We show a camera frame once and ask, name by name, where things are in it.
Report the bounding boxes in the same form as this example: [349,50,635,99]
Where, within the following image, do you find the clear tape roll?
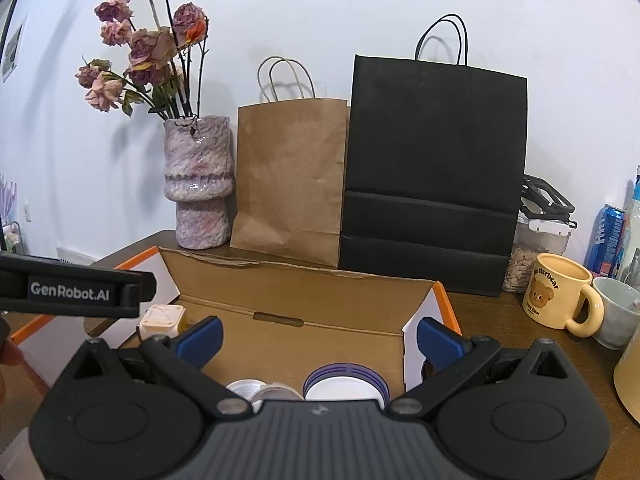
[250,382,304,413]

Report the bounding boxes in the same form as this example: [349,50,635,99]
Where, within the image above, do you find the person's left hand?
[0,314,24,396]

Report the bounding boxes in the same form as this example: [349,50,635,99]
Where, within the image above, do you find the white cube charger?
[138,304,188,341]

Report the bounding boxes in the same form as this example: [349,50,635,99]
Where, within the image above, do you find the small white cap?
[226,378,266,403]

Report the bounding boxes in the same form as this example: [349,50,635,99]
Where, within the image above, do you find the red orange cardboard box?
[8,245,464,406]

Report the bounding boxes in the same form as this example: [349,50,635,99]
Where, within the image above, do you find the purple rimmed white lid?
[303,363,390,408]

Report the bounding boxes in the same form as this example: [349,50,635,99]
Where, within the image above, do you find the yellow bear mug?
[522,252,604,338]

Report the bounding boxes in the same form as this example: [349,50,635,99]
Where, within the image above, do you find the clear jar with black lid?
[502,174,577,294]

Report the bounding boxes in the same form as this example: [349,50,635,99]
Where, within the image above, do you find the pink textured ceramic vase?
[164,115,234,250]

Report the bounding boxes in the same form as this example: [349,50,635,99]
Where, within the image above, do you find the black paper bag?
[340,13,528,296]

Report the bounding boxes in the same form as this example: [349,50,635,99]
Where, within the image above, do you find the grey white ceramic cup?
[592,276,639,350]

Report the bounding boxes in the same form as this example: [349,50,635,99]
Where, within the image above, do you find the cream thermos jug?
[613,340,640,422]

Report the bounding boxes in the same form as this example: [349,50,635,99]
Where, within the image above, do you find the blue soda can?
[585,205,625,278]

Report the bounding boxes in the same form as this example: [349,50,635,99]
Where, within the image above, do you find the brown paper bag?
[231,78,349,268]

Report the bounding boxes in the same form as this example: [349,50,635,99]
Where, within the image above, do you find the clear glass bottle blue label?
[617,176,640,281]

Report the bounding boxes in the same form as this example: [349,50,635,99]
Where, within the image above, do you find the dried pink rose bouquet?
[75,0,209,120]

